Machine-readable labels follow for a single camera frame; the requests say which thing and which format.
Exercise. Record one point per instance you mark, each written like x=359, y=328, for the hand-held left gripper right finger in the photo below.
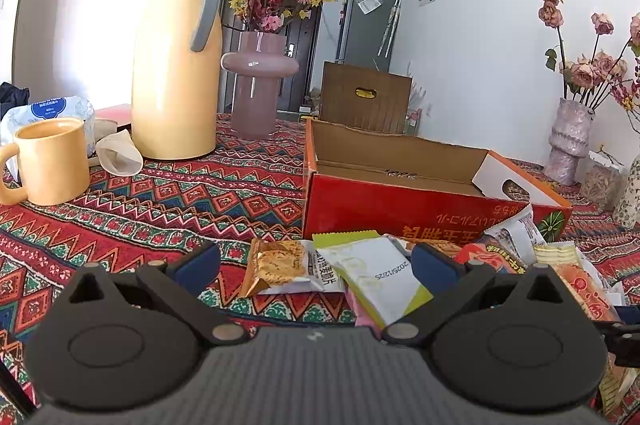
x=432, y=265

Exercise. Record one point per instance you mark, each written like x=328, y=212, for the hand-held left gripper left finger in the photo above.
x=197, y=267

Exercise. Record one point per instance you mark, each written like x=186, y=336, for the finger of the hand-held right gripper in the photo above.
x=627, y=345

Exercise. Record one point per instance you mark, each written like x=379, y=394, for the orange cracker snack packet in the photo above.
x=447, y=249

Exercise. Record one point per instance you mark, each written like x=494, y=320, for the pale yellow snack packet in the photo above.
x=617, y=392

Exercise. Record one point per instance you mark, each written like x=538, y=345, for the white green snack packet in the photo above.
x=375, y=275

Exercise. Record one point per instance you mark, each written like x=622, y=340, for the red snack packet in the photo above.
x=492, y=255

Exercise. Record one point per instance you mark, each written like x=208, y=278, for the red cardboard box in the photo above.
x=400, y=210

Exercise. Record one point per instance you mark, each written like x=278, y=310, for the cream orange snack packet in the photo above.
x=580, y=285

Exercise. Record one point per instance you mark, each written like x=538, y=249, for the golden cracker snack packet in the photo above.
x=275, y=262

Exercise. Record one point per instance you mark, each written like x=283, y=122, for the pink snack packet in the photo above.
x=362, y=310

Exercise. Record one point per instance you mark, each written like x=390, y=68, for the white printed snack packet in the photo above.
x=517, y=235

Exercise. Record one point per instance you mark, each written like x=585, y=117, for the red patterned tablecloth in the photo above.
x=175, y=205

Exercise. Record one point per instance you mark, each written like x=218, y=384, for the cream paper cup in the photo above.
x=120, y=155

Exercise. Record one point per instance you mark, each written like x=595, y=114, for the floral patterned vase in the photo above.
x=630, y=200

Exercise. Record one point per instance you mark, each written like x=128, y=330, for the clear storage jar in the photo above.
x=600, y=185

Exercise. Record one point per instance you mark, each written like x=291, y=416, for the beige cup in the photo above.
x=107, y=127

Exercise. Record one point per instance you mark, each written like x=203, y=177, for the pink glass vase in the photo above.
x=255, y=105

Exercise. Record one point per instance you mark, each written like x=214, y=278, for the yellow mug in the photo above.
x=55, y=165

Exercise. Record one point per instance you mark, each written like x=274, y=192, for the pale dried grass bunch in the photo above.
x=416, y=85

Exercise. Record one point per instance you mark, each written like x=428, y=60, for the speckled pink vase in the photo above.
x=567, y=140

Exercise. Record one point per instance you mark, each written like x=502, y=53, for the yellow thermos jug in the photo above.
x=172, y=70

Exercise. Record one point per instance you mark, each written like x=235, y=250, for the blue white tissue pack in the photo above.
x=55, y=107

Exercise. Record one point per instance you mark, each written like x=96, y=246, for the dark door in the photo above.
x=302, y=70

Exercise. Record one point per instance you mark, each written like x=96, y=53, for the grey refrigerator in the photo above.
x=362, y=40

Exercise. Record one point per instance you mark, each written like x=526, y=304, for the white umbrella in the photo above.
x=392, y=25

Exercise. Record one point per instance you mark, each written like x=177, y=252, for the dried pink roses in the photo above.
x=587, y=72

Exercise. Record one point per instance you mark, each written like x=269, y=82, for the dark bag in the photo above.
x=12, y=97

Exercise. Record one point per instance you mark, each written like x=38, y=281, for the paper note on refrigerator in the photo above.
x=370, y=5

